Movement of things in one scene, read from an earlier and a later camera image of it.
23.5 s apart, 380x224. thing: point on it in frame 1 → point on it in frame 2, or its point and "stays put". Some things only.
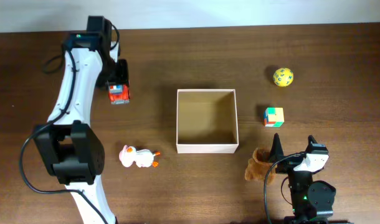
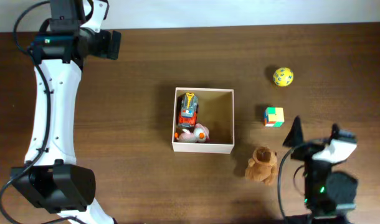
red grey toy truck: [119, 94] → [188, 105]
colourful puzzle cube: [273, 117] stays put
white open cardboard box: [207, 121] stays put
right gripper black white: [288, 165] → [294, 139]
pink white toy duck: [141, 158] → [200, 134]
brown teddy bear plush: [257, 167] stays put
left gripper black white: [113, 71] → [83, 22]
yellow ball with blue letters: [283, 76] stays put
